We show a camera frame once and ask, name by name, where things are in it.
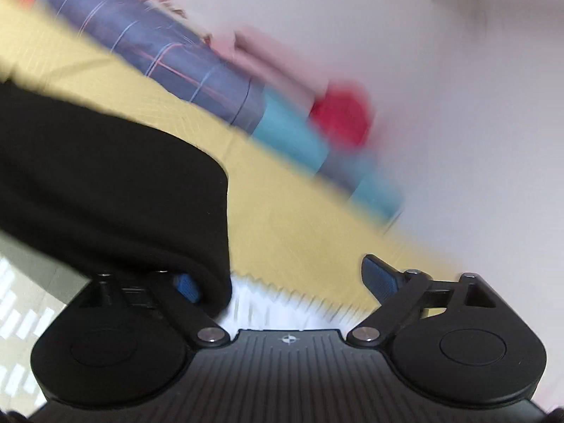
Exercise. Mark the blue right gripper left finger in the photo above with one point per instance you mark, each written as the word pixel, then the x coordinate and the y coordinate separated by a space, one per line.
pixel 187 287

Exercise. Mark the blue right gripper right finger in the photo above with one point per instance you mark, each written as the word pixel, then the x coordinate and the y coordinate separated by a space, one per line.
pixel 380 278

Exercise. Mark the black knit pants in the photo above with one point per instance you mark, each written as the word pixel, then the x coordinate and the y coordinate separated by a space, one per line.
pixel 104 194

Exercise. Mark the patterned white bed sheet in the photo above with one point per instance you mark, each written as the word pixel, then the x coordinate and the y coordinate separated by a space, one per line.
pixel 35 289

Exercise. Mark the yellow quilted blanket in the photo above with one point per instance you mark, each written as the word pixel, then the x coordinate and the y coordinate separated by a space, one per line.
pixel 286 230

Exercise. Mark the folded red cloth stack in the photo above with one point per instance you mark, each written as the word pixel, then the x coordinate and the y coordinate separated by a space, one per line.
pixel 343 114

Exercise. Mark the blue plaid folded duvet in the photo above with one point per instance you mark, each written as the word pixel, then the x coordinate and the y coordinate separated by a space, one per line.
pixel 165 50

